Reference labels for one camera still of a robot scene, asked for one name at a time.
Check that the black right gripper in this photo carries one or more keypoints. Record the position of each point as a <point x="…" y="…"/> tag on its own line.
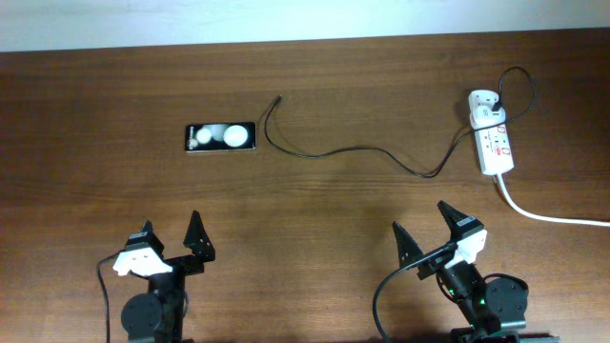
<point x="410" y="251"/>

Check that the black smartphone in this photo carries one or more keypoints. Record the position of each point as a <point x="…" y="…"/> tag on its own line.
<point x="212" y="137"/>

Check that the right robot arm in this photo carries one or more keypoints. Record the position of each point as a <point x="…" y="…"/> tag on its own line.
<point x="494" y="305"/>

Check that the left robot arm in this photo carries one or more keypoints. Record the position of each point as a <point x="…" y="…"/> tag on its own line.
<point x="156" y="316"/>

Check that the white USB charger adapter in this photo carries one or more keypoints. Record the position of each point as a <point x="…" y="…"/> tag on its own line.
<point x="483" y="117"/>

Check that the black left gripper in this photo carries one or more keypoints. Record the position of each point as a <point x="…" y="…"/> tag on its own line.
<point x="200" y="248"/>

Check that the white power strip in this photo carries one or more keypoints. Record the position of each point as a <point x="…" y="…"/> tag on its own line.
<point x="494" y="151"/>

